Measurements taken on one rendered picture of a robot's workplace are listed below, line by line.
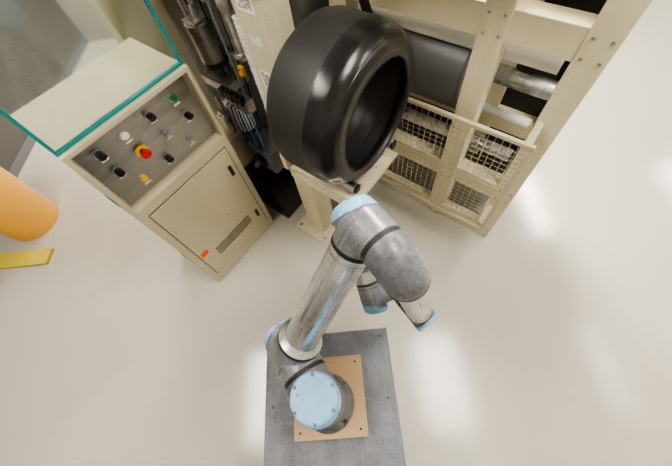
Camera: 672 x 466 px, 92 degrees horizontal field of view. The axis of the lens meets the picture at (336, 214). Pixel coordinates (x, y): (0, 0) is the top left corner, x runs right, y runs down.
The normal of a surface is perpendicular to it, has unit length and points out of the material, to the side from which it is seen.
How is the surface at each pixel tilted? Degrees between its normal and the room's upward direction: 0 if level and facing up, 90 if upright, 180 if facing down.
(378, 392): 0
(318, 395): 2
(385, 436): 0
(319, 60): 26
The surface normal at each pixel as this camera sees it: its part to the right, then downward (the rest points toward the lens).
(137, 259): -0.10, -0.50
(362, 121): -0.40, -0.01
